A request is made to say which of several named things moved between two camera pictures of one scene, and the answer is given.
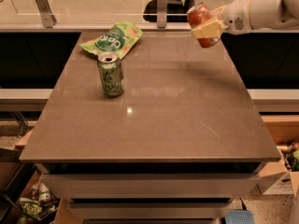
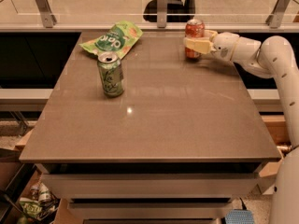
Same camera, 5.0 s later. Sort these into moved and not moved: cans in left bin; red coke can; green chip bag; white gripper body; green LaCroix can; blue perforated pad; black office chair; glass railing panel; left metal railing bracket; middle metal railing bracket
Moved: white gripper body; red coke can
Not moved: blue perforated pad; black office chair; left metal railing bracket; cans in left bin; middle metal railing bracket; green LaCroix can; green chip bag; glass railing panel
